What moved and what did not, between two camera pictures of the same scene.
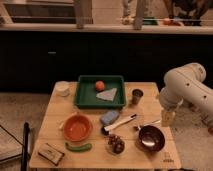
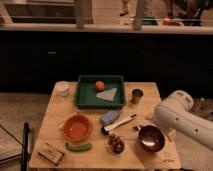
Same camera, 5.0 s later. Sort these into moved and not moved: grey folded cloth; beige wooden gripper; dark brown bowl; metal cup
Moved: beige wooden gripper
Not moved: metal cup; dark brown bowl; grey folded cloth
